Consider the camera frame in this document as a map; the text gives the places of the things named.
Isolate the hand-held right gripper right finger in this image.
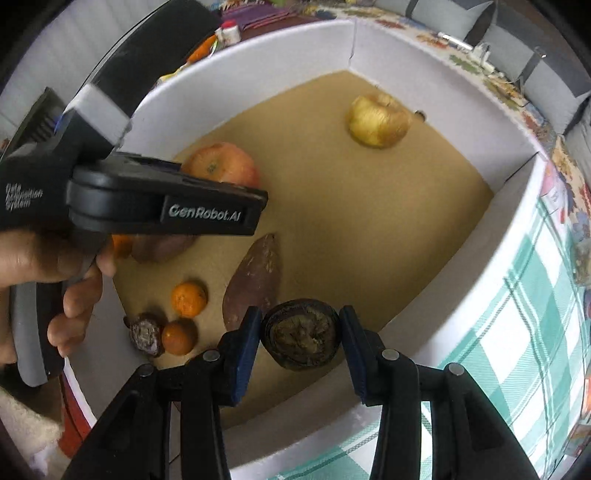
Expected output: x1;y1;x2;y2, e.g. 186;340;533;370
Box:
339;305;532;480

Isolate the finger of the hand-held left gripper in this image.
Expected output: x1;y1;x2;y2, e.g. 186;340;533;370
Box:
161;173;269;237

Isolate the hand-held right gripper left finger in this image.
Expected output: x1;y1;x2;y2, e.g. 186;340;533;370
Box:
60;305;264;480

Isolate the bright orange mandarin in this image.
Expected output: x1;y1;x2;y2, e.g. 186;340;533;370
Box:
172;281;208;318
112;234;136;258

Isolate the large orange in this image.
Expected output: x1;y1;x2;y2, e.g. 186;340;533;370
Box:
181;142;262;190

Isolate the dark mangosteen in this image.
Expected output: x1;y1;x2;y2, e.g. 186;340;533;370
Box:
124;312;166;357
261;299;345;370

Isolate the sweet potato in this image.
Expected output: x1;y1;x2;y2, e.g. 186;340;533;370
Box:
222;233;281;330
131;233;197;265

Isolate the small dark orange mandarin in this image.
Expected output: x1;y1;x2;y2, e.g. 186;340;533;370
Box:
161;318;198;356

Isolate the white box with brown bottom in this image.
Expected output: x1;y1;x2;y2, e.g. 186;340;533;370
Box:
62;17;561;480

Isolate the yellow apple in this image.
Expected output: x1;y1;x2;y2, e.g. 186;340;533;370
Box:
347;92;413;149

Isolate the person's left hand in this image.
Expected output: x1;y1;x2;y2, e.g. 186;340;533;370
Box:
0;228;117;367

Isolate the teal checked tablecloth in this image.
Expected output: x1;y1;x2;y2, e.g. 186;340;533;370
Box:
281;194;591;480

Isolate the orange toy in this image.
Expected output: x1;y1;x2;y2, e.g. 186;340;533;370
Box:
187;34;218;63

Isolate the purple striped cloth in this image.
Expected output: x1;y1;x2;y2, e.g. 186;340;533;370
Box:
222;0;296;28

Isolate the cream fluffy rug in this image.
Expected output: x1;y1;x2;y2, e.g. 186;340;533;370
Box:
0;385;63;480

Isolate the white power adapter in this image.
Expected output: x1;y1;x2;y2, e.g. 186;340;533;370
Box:
471;42;497;70

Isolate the grey strapped pillow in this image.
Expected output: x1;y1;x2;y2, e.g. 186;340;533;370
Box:
464;18;591;137
374;0;497;28

